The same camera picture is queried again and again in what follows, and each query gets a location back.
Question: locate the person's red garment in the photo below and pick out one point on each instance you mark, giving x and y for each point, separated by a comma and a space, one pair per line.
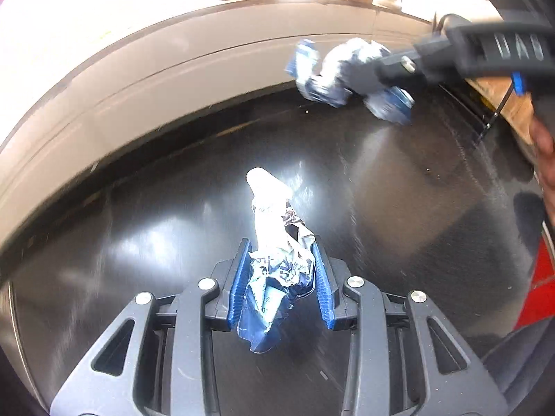
542, 277

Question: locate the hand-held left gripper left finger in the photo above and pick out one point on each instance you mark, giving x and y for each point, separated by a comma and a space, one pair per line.
240, 286

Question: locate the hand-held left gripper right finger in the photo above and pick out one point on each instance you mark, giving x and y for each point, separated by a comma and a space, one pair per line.
323, 290

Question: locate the person's grey trousers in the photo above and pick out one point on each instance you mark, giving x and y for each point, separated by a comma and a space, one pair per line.
520, 368

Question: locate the black metal rack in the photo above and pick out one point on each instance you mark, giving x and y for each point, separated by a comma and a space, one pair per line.
488, 117

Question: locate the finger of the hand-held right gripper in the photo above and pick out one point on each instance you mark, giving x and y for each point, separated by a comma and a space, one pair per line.
301, 63
392, 104

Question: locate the person's right forearm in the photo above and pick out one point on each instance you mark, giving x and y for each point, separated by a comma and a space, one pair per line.
545, 151

